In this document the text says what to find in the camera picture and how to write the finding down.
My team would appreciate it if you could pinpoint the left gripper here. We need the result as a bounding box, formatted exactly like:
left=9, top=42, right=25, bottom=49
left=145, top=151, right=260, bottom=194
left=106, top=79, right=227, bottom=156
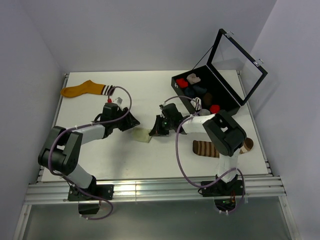
left=111, top=107, right=140, bottom=132

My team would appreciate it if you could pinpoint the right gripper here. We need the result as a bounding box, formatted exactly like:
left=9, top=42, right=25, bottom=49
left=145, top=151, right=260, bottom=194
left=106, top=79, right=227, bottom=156
left=150, top=114, right=175, bottom=136

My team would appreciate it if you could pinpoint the cream ankle sock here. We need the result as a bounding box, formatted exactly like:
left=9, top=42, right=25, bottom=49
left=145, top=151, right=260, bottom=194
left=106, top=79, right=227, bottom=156
left=131, top=127, right=152, bottom=143

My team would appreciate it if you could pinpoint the dark brown sock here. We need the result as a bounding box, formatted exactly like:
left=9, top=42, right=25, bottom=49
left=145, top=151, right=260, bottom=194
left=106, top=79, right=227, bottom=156
left=202, top=92, right=213, bottom=107

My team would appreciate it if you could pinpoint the red sock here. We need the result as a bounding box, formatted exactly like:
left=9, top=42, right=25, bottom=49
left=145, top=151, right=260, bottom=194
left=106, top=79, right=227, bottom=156
left=175, top=78, right=189, bottom=89
left=209, top=104, right=221, bottom=114

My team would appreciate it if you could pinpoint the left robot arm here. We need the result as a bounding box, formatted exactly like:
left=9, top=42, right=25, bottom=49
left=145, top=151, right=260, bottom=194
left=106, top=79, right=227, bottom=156
left=38, top=103, right=140, bottom=200

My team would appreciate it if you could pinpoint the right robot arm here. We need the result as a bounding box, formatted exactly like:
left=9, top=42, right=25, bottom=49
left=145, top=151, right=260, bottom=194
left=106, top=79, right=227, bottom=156
left=149, top=103, right=247, bottom=195

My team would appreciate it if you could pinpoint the brown cream striped sock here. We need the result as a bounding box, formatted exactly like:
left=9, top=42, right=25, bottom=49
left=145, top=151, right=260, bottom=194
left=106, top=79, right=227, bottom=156
left=192, top=137, right=254, bottom=158

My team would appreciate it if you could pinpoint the rolled white striped sock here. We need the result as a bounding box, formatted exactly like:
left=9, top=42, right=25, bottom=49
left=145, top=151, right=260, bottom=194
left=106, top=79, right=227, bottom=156
left=190, top=97, right=202, bottom=112

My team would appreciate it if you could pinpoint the rolled teal sock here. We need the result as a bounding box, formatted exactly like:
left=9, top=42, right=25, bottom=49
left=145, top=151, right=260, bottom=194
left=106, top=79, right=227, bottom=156
left=184, top=87, right=196, bottom=99

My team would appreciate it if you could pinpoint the rolled grey sock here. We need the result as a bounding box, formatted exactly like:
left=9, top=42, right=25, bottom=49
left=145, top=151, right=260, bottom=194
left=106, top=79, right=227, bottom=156
left=199, top=109, right=211, bottom=116

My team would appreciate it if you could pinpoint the rolled red sock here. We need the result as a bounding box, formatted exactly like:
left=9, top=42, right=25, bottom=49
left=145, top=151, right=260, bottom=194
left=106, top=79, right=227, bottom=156
left=175, top=78, right=189, bottom=89

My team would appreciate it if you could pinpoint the mustard yellow sock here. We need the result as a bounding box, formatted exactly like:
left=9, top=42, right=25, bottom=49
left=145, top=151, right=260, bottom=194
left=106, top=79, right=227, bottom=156
left=60, top=80, right=115, bottom=98

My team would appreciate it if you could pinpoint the rolled navy sock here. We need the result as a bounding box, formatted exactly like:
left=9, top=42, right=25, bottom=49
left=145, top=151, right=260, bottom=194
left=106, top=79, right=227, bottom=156
left=192, top=85, right=207, bottom=95

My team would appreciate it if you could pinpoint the rolled beige sock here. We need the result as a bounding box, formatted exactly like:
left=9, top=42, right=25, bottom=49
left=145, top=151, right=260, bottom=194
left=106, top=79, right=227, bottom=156
left=186, top=73, right=201, bottom=85

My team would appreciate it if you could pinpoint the black storage box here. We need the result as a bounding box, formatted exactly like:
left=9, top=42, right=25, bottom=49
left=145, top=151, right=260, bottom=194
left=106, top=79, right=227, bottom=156
left=171, top=28, right=268, bottom=115

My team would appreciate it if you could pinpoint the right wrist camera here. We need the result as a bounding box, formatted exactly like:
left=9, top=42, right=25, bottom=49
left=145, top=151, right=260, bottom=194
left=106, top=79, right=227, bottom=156
left=159, top=103, right=170, bottom=119

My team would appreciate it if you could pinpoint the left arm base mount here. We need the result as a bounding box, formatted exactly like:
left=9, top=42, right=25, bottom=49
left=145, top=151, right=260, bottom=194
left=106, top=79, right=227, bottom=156
left=67, top=184, right=114, bottom=217

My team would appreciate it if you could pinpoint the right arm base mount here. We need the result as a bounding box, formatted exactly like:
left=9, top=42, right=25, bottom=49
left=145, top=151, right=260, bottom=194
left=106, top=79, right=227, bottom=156
left=198, top=178, right=244, bottom=197

